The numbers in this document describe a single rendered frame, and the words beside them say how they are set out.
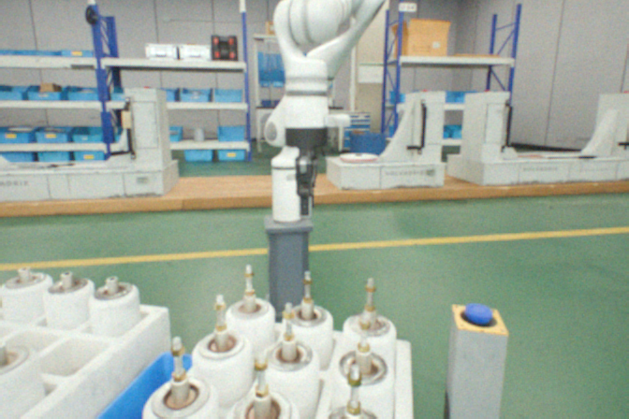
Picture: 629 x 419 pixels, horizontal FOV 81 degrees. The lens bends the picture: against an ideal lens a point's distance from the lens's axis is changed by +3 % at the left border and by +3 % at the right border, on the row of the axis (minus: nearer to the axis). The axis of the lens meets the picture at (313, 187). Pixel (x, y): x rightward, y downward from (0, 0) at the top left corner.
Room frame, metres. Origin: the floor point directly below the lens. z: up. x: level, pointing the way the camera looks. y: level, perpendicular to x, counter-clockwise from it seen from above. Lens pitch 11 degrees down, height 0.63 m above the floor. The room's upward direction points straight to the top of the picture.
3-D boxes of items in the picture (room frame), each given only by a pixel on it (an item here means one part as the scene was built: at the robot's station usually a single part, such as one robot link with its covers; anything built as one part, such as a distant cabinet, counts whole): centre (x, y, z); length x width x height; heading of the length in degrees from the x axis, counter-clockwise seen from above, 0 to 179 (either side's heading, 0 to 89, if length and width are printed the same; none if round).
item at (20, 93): (4.89, 3.84, 0.89); 0.50 x 0.38 x 0.21; 10
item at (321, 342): (0.64, 0.01, 0.16); 0.10 x 0.10 x 0.18
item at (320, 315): (0.64, 0.01, 0.25); 0.08 x 0.08 x 0.01
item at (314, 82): (0.64, 0.02, 0.74); 0.09 x 0.07 x 0.15; 67
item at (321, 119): (0.64, -0.01, 0.64); 0.11 x 0.09 x 0.06; 86
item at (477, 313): (0.53, -0.26, 0.32); 0.04 x 0.04 x 0.02
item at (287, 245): (1.11, 0.08, 0.15); 0.15 x 0.15 x 0.30; 9
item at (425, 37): (5.82, -1.58, 1.70); 0.72 x 0.58 x 0.50; 103
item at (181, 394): (0.43, 0.18, 0.26); 0.02 x 0.02 x 0.03
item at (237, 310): (0.66, 0.13, 0.25); 0.08 x 0.08 x 0.01
